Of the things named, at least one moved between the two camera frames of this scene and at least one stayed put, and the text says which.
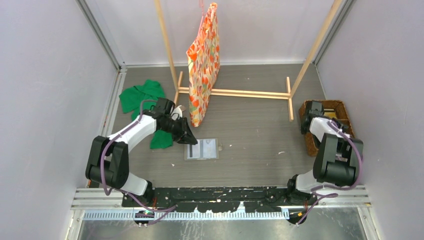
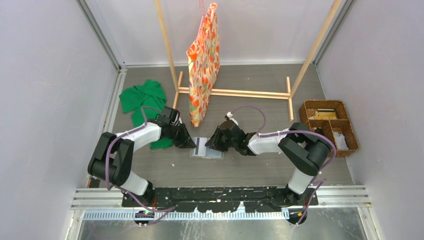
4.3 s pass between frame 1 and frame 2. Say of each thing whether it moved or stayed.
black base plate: stayed
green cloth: stayed
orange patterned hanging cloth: stayed
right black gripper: moved
